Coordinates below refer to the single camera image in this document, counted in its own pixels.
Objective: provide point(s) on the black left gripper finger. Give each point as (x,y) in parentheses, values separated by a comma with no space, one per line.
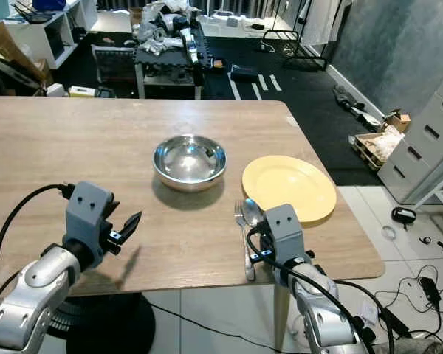
(131,226)

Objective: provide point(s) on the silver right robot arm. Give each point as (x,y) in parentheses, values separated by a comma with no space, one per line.
(325,317)

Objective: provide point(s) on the silver fork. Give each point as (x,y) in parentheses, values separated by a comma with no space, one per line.
(245,247)

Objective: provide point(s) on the silver spoon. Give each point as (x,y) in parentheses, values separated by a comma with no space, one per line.
(252,212)

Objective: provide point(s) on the yellow plate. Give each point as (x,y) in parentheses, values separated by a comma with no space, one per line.
(289,186)

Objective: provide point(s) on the steel bowl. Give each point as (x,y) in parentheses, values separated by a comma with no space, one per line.
(189,162)

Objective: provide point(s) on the black floor fan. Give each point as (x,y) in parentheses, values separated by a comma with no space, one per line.
(111,324)

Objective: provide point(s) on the light wooden table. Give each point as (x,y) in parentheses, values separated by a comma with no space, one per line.
(88,147)

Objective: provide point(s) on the small yellow box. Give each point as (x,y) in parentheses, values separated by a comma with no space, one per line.
(81,91)

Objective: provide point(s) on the small black floor device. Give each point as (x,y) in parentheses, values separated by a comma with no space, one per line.
(404,215)

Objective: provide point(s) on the cardboard box with white bag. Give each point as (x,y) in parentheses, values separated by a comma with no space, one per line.
(382,147)

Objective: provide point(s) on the black crate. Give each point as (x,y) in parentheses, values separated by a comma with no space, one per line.
(114,65)

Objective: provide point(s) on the black cart with parts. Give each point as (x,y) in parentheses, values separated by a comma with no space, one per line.
(166,59)

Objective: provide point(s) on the black and white tool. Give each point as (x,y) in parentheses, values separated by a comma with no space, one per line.
(356,105)

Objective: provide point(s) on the small black box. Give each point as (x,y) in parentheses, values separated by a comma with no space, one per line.
(245,73)

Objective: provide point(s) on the white shelf rack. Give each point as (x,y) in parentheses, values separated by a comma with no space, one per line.
(439,198)

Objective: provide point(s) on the small cardboard box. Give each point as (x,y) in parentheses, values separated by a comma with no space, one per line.
(399,122)

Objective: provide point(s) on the white drawer cabinet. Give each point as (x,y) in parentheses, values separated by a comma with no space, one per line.
(424,140)

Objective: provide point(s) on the brown cardboard sheets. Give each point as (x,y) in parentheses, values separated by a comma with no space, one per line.
(15,51)

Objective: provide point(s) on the white shelf unit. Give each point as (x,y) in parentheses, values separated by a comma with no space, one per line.
(48,33)

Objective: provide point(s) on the blue box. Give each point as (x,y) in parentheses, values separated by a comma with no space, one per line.
(49,4)

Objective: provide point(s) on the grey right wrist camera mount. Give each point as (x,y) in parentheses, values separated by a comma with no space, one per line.
(286,232)

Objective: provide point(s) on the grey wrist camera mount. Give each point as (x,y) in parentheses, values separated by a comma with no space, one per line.
(87,217)
(286,232)

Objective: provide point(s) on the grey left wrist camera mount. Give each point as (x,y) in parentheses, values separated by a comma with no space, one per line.
(87,217)

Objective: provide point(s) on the black metal frame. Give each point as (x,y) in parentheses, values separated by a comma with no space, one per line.
(295,44)

